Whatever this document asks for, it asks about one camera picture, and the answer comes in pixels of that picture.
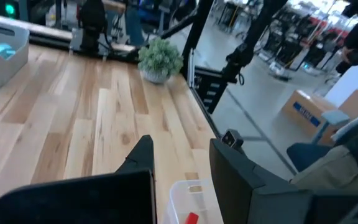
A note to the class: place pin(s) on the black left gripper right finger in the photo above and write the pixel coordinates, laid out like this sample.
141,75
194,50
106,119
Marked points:
238,186

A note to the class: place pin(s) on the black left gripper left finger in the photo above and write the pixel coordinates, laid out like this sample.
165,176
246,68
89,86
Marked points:
89,202

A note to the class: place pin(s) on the long red block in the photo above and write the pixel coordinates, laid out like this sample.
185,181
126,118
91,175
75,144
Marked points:
192,218

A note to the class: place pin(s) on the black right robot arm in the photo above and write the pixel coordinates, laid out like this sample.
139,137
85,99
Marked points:
92,25

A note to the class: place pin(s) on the clear plastic bin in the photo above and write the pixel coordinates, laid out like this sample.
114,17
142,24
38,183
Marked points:
179,202

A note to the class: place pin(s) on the blue chair seat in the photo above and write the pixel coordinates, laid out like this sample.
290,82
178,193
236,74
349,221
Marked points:
306,154

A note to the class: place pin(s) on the person's leg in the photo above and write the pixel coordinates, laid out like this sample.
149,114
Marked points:
331,171

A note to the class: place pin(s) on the cardboard box blue label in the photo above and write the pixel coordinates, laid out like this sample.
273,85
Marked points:
303,109

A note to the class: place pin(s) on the pale blue stool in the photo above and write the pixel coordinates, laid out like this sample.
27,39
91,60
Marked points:
336,117

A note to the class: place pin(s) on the plain cardboard box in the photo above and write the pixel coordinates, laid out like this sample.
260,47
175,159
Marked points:
357,101

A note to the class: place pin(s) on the small artificial green plant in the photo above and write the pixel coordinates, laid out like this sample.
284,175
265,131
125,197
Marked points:
160,59

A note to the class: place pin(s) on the dark device green light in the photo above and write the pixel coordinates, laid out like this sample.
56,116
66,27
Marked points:
9,9

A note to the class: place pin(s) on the small grey camera box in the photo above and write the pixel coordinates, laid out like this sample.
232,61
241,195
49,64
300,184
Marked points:
232,139

